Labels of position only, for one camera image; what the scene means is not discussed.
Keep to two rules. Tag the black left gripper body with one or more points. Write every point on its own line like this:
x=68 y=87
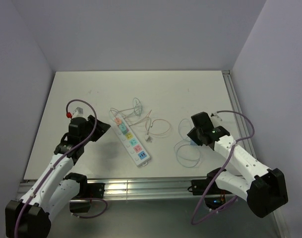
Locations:
x=90 y=124

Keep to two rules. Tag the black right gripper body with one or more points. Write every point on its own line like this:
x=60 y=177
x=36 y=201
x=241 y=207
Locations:
x=195 y=134

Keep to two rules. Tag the blue charger plug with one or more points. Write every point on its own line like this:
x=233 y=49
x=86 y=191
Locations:
x=192 y=143

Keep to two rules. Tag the pink charger plug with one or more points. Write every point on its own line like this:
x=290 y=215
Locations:
x=118 y=121

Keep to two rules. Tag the teal charger plug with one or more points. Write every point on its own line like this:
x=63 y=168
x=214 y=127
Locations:
x=123 y=128

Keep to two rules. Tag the white multicolour power strip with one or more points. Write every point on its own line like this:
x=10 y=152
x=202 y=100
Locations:
x=131 y=143

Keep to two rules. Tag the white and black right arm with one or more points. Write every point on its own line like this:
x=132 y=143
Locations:
x=241 y=176

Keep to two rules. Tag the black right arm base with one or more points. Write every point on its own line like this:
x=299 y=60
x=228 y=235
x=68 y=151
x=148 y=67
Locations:
x=214 y=198

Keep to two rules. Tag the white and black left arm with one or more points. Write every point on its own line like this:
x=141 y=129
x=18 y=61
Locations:
x=32 y=215

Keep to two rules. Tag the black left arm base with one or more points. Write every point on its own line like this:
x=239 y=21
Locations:
x=91 y=195

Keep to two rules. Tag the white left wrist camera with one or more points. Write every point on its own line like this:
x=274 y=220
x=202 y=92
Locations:
x=78 y=112

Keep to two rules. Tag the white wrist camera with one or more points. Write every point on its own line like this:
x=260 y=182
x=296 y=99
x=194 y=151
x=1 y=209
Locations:
x=78 y=112
x=215 y=114

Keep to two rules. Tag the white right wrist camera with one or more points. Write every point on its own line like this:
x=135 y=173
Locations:
x=215 y=114

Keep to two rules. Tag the aluminium rail frame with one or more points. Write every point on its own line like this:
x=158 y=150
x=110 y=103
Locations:
x=157 y=106

